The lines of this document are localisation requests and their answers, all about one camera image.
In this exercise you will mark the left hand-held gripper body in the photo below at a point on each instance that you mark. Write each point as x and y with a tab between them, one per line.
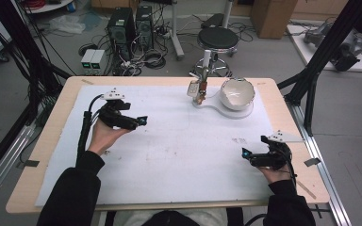
116	119

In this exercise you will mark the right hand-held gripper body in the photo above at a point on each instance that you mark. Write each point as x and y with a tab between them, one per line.
275	158

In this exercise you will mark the white pole stand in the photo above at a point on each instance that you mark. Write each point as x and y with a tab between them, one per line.
229	113

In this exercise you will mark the person's right hand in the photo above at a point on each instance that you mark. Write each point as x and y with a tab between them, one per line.
278	175

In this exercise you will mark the person's left hand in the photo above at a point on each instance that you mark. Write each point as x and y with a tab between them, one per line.
103	136

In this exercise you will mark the grey tape piece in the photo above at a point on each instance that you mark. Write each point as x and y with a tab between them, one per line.
31	163
311	162

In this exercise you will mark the thin wooden stick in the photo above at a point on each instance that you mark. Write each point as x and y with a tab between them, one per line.
306	190

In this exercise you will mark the white table mat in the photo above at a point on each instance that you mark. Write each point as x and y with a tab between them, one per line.
169	163

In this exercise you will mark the white power supply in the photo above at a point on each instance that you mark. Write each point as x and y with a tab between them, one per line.
98	61
87	61

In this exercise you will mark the white eggshell bowl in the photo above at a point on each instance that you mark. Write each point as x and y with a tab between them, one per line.
237	94

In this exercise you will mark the large black computer tower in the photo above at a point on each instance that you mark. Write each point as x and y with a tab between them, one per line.
121	31

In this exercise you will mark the slim black computer tower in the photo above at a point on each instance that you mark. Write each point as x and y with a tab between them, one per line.
144	26

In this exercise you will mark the white desk leg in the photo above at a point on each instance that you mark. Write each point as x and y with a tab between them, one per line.
176	31

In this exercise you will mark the white floor platform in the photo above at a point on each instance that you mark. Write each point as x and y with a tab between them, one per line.
308	53

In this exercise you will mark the clear plastic bag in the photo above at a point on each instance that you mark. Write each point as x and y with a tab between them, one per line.
66	24

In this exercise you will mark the black round stool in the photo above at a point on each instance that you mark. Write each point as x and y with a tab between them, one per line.
218	37

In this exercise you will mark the grey robot device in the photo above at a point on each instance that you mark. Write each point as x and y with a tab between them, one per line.
345	47

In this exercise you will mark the black foot pedal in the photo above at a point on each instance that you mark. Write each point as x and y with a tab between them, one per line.
212	20

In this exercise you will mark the cardboard box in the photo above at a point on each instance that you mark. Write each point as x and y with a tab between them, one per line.
271	17

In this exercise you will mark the aluminium rail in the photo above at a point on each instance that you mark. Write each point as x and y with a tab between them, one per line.
323	175
0	169

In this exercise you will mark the black frame strut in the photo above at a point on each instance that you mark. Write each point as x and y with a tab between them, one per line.
19	40
323	50

